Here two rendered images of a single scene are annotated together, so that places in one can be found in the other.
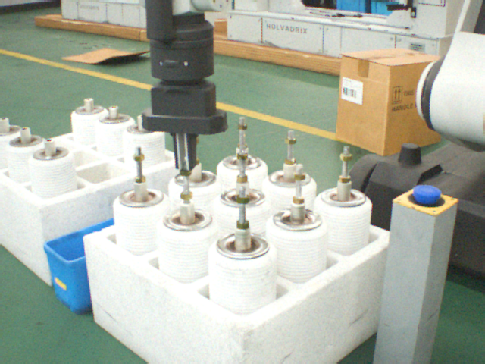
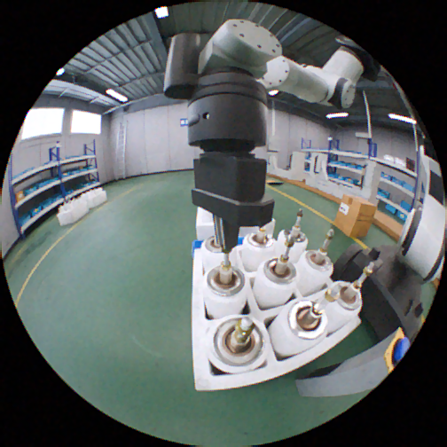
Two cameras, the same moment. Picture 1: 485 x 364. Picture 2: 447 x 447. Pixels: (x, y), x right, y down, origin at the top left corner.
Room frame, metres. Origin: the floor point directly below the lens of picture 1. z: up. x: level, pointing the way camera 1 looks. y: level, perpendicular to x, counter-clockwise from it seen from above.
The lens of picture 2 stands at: (0.69, -0.01, 0.46)
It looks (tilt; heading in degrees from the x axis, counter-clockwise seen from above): 28 degrees down; 37
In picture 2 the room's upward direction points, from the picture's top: straight up
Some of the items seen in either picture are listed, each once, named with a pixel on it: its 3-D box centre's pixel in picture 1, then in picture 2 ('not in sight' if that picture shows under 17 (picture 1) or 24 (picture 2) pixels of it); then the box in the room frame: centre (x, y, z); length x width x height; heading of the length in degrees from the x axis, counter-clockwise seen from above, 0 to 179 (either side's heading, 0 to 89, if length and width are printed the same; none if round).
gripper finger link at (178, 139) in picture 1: (176, 147); (221, 224); (0.83, 0.10, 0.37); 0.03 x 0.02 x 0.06; 168
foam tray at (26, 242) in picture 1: (79, 194); (230, 221); (1.30, 0.39, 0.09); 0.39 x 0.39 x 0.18; 45
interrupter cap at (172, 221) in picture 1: (187, 220); (225, 278); (0.82, 0.08, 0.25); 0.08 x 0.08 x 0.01
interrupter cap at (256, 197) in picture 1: (242, 198); (279, 270); (0.91, 0.00, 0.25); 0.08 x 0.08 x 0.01
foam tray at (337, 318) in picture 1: (242, 282); (264, 305); (0.91, 0.00, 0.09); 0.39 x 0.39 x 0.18; 45
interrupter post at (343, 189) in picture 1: (343, 190); (351, 291); (0.91, -0.17, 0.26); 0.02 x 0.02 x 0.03
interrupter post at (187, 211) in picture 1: (187, 212); (225, 275); (0.82, 0.08, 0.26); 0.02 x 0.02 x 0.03
